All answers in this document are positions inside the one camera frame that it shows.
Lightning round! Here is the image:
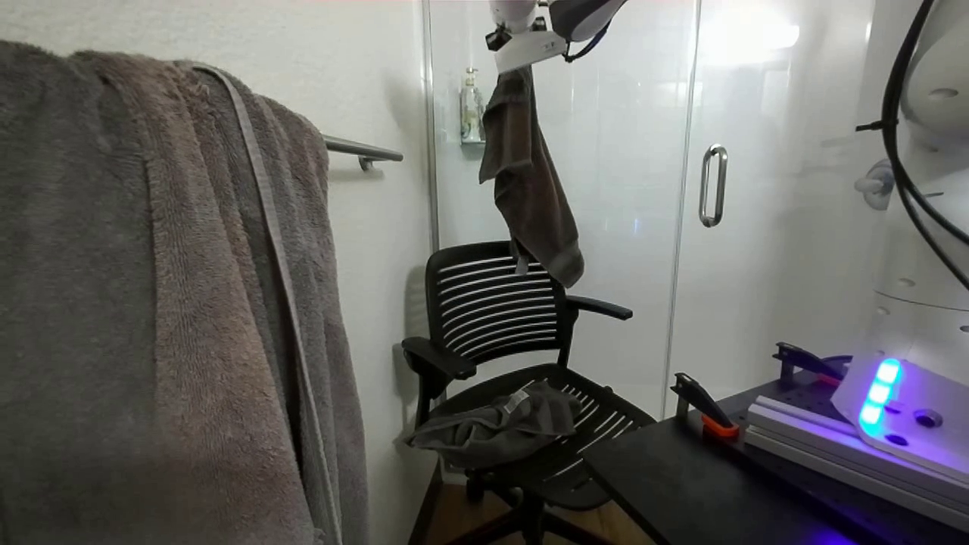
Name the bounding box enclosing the brown towel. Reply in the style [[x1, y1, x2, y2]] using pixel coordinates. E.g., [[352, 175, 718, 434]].
[[478, 67, 585, 288]]

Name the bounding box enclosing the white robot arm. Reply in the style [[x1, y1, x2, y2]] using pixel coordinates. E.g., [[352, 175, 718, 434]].
[[536, 0, 965, 414]]

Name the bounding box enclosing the black mesh office chair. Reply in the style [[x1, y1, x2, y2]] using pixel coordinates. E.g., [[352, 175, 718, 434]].
[[402, 243, 651, 545]]

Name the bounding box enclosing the dark grey towel on seat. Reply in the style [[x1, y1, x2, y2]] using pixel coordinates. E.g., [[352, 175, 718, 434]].
[[410, 382, 579, 468]]

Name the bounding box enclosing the shower shelf with bottles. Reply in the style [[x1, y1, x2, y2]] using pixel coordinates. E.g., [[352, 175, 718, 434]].
[[460, 67, 485, 144]]

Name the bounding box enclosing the glass shower door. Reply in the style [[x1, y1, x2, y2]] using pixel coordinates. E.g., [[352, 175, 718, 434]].
[[665, 0, 880, 401]]

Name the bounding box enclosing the metal towel rail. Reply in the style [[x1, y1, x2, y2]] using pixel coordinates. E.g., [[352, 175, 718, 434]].
[[325, 136, 402, 171]]

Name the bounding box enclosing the chrome door handle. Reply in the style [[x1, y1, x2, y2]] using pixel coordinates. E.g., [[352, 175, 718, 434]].
[[701, 144, 731, 226]]

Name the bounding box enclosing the orange handled clamp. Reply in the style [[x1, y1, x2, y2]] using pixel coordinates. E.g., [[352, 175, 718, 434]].
[[674, 372, 742, 444]]

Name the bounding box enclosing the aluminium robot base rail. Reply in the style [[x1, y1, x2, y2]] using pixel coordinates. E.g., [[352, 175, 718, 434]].
[[744, 397, 969, 529]]

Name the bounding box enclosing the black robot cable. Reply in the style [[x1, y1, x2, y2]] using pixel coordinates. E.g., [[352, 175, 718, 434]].
[[855, 0, 969, 293]]

